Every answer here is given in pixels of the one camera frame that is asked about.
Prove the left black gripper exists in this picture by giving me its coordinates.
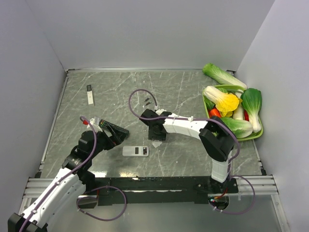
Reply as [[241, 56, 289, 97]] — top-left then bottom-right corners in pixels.
[[89, 123, 127, 158]]

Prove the white AC remote cover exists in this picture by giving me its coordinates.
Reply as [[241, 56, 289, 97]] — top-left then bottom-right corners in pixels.
[[152, 141, 162, 148]]

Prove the black TV remote control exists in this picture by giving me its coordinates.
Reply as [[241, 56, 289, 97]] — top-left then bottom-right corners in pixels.
[[99, 119, 129, 135]]

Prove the red white AC remote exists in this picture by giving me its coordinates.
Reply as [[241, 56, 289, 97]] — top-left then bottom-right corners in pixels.
[[122, 146, 149, 157]]

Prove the white slim remote control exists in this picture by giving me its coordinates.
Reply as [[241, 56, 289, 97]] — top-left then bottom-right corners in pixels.
[[86, 85, 94, 105]]

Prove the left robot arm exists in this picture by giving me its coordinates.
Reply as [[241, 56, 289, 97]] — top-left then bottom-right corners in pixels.
[[8, 120, 129, 232]]

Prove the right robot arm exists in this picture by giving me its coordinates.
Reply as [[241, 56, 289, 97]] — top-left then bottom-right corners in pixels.
[[140, 109, 238, 193]]

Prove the orange carrot toy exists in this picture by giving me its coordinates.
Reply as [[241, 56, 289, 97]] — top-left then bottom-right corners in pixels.
[[209, 108, 221, 118]]

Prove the yellow white cabbage toy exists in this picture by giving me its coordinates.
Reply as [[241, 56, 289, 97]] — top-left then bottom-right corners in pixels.
[[203, 86, 242, 117]]

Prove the green plastic basket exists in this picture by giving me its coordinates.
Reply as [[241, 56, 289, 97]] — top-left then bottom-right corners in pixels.
[[203, 85, 263, 141]]

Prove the napa cabbage on table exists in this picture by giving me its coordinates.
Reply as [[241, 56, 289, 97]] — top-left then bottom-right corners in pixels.
[[202, 63, 247, 89]]

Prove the white radish toy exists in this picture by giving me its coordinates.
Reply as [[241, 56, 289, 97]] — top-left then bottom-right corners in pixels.
[[232, 103, 244, 120]]

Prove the light green cabbage front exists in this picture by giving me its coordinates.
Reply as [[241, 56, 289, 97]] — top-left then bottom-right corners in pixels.
[[221, 117, 253, 139]]

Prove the red pepper toy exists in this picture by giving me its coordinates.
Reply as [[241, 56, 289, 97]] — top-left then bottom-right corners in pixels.
[[244, 110, 249, 121]]

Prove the dark green bok choy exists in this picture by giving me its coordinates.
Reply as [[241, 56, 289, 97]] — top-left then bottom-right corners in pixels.
[[241, 88, 262, 133]]

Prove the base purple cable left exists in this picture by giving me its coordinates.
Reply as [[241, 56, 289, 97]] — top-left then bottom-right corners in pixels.
[[76, 186, 127, 221]]

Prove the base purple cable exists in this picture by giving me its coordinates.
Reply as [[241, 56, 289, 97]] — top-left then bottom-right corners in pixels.
[[76, 186, 127, 221], [209, 175, 256, 216]]

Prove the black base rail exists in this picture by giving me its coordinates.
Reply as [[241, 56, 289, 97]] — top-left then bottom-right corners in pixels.
[[85, 176, 239, 206]]

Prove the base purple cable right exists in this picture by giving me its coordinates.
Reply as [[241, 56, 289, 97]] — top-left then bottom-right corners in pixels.
[[209, 175, 256, 216]]

